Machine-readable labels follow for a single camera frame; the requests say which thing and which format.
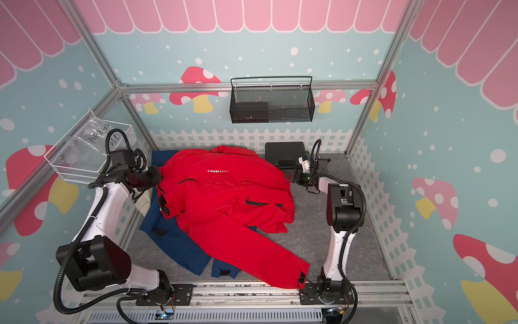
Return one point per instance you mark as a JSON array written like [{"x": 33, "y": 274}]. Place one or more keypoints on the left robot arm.
[{"x": 94, "y": 261}]

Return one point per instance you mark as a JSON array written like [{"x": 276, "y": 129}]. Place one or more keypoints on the cream beige jacket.
[{"x": 143, "y": 203}]

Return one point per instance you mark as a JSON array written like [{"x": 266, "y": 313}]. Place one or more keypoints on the black flat case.
[{"x": 285, "y": 155}]

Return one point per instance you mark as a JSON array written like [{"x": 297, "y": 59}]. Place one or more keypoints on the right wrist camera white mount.
[{"x": 307, "y": 164}]

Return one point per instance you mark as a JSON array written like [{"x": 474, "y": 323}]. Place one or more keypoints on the red jacket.
[{"x": 227, "y": 200}]

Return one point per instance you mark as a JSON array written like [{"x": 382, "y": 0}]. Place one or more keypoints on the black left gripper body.
[{"x": 150, "y": 177}]

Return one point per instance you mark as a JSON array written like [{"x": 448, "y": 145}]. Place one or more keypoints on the black wire mesh basket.
[{"x": 290, "y": 98}]

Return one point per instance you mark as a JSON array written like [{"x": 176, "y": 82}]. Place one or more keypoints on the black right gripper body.
[{"x": 300, "y": 180}]

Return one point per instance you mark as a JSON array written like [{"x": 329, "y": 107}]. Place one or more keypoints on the navy blue jacket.
[{"x": 173, "y": 241}]

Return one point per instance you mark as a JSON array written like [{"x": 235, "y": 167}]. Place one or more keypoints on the clear wire basket with bags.
[{"x": 80, "y": 155}]

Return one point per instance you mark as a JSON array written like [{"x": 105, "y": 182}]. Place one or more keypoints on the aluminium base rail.
[{"x": 257, "y": 302}]

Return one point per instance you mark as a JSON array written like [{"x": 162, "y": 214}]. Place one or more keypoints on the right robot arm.
[{"x": 345, "y": 214}]

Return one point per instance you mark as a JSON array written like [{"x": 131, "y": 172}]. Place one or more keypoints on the black box in basket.
[{"x": 249, "y": 112}]

